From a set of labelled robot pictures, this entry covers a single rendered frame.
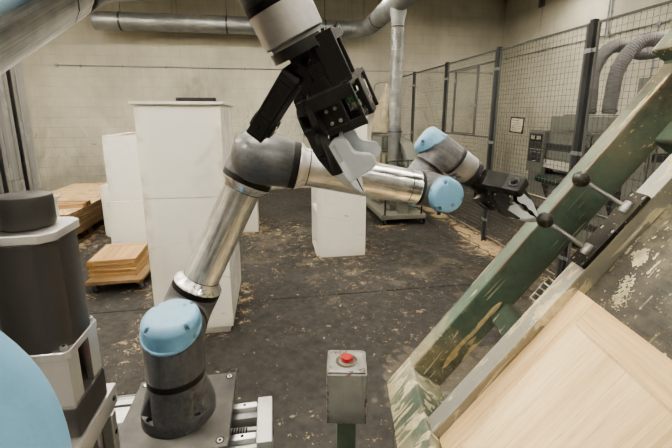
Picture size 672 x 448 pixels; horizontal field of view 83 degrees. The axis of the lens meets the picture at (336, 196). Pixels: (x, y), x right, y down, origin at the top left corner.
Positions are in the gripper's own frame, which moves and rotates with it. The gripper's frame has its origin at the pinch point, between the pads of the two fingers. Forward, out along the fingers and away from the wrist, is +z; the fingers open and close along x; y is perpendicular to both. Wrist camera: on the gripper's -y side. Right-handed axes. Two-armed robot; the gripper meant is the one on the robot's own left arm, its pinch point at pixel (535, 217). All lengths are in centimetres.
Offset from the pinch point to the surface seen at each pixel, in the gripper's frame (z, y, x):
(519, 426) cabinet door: 10.7, -13.0, 44.4
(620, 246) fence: 10.4, -15.7, 1.1
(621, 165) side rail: 13.8, -0.7, -26.6
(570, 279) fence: 8.2, -10.1, 11.7
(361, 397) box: -2, 29, 65
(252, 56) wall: -281, 708, -249
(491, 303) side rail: 12.6, 18.0, 21.0
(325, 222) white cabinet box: 1, 356, -10
